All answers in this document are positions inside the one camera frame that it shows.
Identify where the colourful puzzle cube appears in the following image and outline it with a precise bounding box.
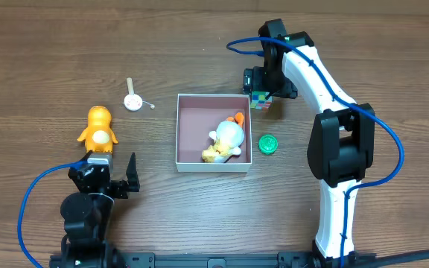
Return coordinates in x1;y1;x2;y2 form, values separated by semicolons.
250;91;273;110

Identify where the green round cap toy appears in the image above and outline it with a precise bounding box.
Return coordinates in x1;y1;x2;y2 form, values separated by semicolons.
258;135;279;155

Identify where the white yellow plush chicken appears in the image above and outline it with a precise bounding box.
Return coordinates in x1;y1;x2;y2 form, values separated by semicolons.
202;112;245;163

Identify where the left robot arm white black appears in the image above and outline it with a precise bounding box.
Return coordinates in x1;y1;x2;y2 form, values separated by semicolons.
49;151;140;268

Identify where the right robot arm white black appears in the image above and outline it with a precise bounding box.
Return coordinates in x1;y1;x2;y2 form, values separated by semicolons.
243;19;375;267

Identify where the white box pink inside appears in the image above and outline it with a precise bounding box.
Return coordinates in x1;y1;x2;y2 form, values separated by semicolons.
176;94;252;173

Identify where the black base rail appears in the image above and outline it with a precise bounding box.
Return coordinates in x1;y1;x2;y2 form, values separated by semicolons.
48;251;378;268

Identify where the black cable bottom right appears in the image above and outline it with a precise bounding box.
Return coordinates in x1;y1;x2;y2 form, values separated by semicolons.
359;246;429;268

